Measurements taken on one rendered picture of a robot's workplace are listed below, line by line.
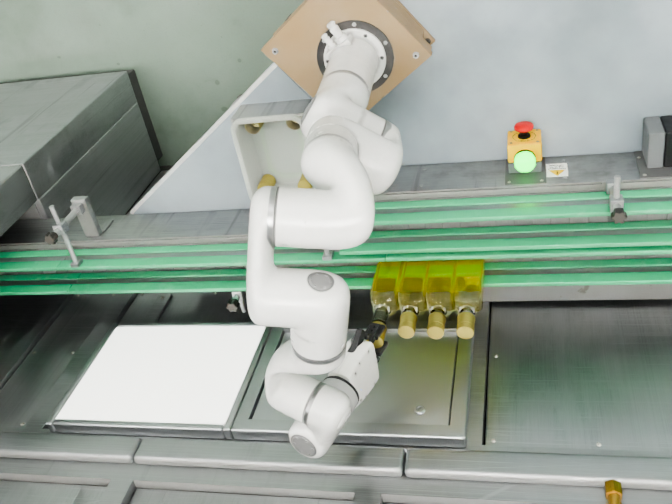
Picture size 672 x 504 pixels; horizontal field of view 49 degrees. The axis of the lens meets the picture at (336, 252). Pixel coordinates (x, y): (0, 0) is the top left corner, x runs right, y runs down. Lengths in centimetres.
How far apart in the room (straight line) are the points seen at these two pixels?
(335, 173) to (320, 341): 24
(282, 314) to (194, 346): 78
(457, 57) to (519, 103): 17
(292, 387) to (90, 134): 136
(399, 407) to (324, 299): 54
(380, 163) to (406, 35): 41
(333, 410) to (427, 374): 40
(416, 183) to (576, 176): 33
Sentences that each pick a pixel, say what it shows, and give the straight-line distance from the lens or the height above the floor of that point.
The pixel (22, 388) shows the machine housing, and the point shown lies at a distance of 196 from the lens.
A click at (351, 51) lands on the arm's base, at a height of 92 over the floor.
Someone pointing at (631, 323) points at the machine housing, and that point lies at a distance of 173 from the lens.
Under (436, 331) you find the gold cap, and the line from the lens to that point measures 147.
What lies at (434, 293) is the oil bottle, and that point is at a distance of 152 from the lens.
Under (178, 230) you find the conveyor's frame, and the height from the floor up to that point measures 85.
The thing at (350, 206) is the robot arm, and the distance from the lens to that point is 101.
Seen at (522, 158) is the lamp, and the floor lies 85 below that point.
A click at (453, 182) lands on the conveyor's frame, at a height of 85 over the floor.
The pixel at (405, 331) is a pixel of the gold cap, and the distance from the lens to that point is 148.
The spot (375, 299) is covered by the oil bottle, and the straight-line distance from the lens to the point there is 153.
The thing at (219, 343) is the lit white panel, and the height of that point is 106.
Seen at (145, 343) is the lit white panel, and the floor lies 106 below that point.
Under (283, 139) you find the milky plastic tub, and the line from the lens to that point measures 174.
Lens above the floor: 227
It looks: 53 degrees down
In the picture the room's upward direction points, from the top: 161 degrees counter-clockwise
